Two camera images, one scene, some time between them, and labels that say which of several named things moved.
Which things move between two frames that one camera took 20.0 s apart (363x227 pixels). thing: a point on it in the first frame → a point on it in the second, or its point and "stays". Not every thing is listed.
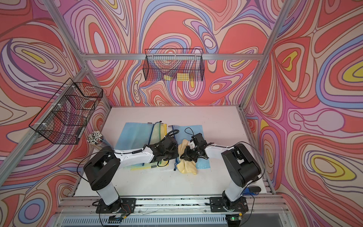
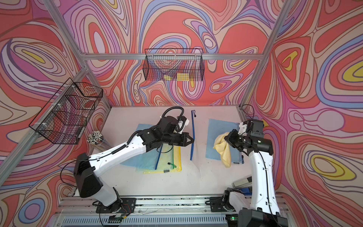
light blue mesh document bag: x=184 y=132 → x=216 y=127
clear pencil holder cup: x=97 y=139 stays
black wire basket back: x=174 y=65 stays
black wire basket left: x=61 y=120 stays
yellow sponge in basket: x=180 y=77 stays
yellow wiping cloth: x=185 y=165 → x=223 y=146
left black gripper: x=175 y=149 → x=184 y=136
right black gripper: x=186 y=155 → x=230 y=137
